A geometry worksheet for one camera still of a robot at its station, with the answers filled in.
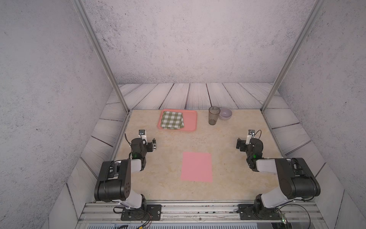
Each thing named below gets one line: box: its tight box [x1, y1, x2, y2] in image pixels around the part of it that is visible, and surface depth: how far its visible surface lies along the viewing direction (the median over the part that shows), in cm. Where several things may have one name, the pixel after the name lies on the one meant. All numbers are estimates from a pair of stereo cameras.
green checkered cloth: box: [160, 111, 185, 130], surface depth 116 cm
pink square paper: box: [181, 151, 214, 183], surface depth 93 cm
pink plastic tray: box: [157, 108, 198, 132], surface depth 117 cm
